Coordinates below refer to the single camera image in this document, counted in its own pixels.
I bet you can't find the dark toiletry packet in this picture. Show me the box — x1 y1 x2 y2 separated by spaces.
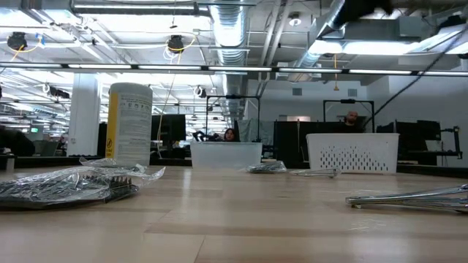
244 160 288 175

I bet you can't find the thin toiletry stick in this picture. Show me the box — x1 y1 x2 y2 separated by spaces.
290 167 341 179

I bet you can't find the small clear toiletry packet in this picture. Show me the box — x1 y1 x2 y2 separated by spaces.
79 156 148 174

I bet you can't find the long razor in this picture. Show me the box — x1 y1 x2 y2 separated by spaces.
344 183 468 214

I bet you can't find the person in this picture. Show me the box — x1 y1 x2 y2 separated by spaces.
192 127 241 143
336 110 366 134
0 125 37 158

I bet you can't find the grey hanging cloth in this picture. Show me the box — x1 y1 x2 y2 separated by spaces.
236 118 276 146

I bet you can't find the clear plastic bin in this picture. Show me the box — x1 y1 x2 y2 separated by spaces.
189 141 264 169

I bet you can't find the black computer monitor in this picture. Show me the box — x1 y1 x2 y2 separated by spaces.
151 114 187 142

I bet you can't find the long ceiling light strip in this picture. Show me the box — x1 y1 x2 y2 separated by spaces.
0 62 468 77

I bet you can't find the white wipes canister yellow label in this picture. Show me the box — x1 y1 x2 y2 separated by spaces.
105 82 154 167

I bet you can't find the white perforated plastic basket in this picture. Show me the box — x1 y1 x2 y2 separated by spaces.
306 132 401 175

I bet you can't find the black wide monitor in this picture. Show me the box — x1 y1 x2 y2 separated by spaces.
376 119 442 151

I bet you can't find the black comb in clear wrap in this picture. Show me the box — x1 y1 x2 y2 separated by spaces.
0 166 166 211

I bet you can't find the black metal frame stand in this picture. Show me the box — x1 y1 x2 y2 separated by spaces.
205 95 262 143
322 99 376 134

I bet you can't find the silver ribbed ceiling duct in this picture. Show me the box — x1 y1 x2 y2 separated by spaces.
208 0 250 67

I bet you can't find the black ceiling reel yellow cable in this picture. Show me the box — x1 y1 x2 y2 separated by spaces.
162 34 198 61
6 31 42 61

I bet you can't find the silver slanted ceiling duct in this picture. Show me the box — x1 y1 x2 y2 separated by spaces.
288 0 347 82

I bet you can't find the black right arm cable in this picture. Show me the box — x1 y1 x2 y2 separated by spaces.
361 32 468 129

